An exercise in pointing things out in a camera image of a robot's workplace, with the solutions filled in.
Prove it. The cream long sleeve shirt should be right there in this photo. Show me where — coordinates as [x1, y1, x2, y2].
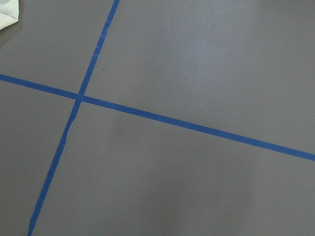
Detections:
[0, 0, 19, 30]

